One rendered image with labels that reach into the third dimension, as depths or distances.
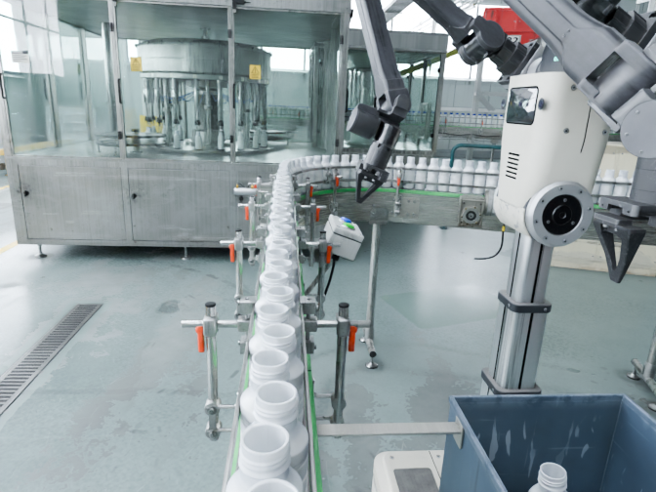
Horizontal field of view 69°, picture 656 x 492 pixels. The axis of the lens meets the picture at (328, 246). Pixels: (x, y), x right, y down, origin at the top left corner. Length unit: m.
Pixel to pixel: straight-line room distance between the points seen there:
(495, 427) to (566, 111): 0.68
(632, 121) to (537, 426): 0.56
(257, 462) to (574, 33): 0.57
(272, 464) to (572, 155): 1.00
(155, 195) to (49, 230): 0.97
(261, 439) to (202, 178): 3.95
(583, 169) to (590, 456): 0.61
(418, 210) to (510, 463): 1.79
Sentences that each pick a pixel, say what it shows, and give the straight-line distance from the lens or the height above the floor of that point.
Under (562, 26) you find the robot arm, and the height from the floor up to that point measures 1.51.
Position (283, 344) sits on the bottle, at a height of 1.16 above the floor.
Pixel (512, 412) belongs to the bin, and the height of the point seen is 0.92.
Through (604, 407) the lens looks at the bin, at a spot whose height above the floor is 0.93.
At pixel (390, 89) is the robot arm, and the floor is 1.45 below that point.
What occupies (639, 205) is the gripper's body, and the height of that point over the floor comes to 1.32.
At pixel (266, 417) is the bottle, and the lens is 0.43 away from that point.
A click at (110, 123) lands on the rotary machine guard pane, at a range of 4.46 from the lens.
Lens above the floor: 1.41
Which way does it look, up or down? 16 degrees down
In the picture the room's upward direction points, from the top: 2 degrees clockwise
